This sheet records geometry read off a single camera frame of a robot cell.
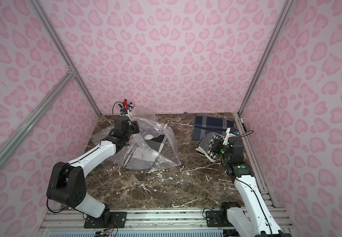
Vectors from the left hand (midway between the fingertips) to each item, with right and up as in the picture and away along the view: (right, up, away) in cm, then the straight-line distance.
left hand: (135, 119), depth 89 cm
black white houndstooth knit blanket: (+41, -15, -8) cm, 44 cm away
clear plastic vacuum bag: (+11, -15, -10) cm, 21 cm away
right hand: (+44, -10, -10) cm, 47 cm away
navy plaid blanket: (+44, -3, +18) cm, 48 cm away
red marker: (-12, +12, +16) cm, 23 cm away
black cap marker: (-9, +11, +20) cm, 25 cm away
